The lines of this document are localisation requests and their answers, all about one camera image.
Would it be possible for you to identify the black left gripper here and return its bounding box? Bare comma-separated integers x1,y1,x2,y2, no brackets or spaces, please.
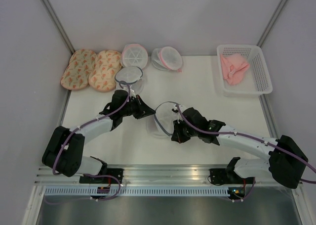
120,95,155,119

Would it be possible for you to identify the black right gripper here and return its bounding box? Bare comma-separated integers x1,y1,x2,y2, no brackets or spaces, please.
171,118,199,143

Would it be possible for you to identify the blue-trimmed mesh laundry bag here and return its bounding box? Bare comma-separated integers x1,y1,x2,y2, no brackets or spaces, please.
146,101,178,138

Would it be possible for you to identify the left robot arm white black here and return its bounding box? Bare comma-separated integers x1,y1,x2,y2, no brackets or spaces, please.
41,90,155,183

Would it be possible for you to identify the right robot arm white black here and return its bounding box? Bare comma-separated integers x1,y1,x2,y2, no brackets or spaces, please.
171,105,308,189

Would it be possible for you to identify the right floral bra pad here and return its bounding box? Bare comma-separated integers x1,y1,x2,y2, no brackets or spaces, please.
88,50,121,92

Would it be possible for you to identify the floral bra pad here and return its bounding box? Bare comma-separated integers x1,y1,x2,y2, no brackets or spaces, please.
60,49,96,90
88,50,121,92

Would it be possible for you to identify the pink-trimmed mesh bag upright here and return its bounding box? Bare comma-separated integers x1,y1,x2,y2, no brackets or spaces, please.
120,44,148,69

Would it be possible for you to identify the pink-trimmed mesh bag tilted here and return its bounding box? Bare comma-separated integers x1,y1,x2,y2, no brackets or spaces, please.
151,46,183,72

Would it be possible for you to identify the left floral bra pad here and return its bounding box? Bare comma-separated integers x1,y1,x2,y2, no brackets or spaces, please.
60,49,96,90

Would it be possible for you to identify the pink bra in basket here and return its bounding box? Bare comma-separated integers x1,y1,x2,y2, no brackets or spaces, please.
220,53,250,86

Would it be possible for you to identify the white perforated plastic basket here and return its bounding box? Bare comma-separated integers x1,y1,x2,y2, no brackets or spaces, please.
217,44,273,97

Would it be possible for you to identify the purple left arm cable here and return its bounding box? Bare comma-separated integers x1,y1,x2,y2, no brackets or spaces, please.
53,80,131,176

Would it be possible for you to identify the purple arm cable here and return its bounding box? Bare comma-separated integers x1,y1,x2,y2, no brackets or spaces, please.
53,80,131,176
176,105,316,183

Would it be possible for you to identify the aluminium front rail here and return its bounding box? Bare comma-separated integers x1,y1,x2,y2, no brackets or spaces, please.
34,163,304,186

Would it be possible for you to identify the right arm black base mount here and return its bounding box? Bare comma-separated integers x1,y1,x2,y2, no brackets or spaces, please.
209,168,243,185

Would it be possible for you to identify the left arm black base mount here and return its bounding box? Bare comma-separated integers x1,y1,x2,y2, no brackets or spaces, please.
79,168,124,184

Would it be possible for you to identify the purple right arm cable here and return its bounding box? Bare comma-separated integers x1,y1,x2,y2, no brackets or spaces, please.
176,105,316,183

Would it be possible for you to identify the white slotted cable duct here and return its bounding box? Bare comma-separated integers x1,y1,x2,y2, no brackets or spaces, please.
44,186,244,197

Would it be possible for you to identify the left aluminium corner post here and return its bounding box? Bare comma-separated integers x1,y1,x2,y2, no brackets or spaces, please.
40,0,75,54

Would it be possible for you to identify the aluminium corner post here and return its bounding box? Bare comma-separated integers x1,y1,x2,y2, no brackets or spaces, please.
257,0,289,47
40,0,75,54

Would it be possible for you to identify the right aluminium corner post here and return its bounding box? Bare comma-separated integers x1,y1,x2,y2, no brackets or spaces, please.
257,0,289,47

